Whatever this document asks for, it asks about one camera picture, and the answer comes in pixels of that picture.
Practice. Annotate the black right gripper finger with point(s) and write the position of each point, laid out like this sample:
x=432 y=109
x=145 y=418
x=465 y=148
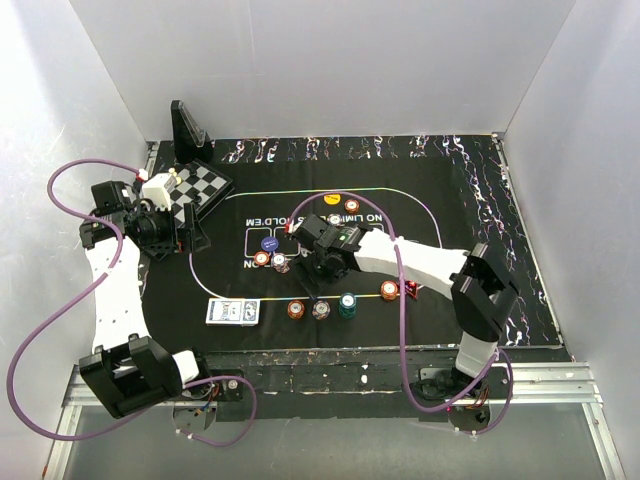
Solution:
x=330 y=276
x=304 y=271

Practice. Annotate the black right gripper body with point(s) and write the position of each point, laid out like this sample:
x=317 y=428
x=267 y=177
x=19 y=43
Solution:
x=318 y=263

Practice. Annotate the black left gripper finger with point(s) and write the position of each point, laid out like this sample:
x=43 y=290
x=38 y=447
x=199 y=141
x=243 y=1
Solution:
x=196 y=238
x=189 y=215

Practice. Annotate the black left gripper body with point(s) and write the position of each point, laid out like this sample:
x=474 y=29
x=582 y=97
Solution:
x=159 y=230

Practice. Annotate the green poker chip stack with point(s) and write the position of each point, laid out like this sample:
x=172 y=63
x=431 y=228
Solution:
x=347 y=305

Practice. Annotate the orange poker chip stack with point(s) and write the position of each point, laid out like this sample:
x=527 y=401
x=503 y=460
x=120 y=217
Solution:
x=295 y=309

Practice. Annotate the pink chips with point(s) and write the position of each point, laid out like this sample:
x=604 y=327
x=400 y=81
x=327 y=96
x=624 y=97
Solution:
x=279 y=263

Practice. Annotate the orange chips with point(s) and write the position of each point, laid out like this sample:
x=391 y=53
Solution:
x=351 y=206
x=262 y=258
x=389 y=290

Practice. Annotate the blue small blind button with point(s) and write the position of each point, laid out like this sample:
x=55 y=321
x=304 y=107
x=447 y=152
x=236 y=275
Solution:
x=269 y=244

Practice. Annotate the yellow big blind button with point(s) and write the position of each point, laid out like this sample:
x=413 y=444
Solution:
x=332 y=199

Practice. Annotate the red black all-in marker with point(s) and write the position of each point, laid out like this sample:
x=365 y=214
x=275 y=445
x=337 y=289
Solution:
x=411 y=289

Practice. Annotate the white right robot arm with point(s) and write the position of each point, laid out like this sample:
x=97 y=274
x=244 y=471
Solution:
x=481 y=288

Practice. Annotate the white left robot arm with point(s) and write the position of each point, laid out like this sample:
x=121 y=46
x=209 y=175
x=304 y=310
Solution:
x=126 y=370

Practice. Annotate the black white chess board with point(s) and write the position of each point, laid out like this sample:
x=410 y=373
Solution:
x=199 y=178

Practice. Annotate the gold chess pieces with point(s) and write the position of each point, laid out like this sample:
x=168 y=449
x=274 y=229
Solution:
x=175 y=176

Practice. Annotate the black triangular card stand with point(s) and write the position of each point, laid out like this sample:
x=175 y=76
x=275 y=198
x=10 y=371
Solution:
x=190 y=141

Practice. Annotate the blue playing card deck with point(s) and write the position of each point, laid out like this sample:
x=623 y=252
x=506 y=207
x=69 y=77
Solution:
x=233 y=312

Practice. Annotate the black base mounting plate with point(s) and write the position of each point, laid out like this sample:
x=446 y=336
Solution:
x=320 y=383

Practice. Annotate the black poker table mat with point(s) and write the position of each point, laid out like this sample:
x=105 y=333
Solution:
x=450 y=191

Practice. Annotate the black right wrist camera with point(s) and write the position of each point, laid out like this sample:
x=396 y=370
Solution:
x=314 y=234

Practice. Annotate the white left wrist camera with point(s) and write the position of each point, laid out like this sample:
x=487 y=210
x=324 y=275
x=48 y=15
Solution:
x=158 y=190

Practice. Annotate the aluminium rail frame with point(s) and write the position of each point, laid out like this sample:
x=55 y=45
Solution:
x=349 y=421

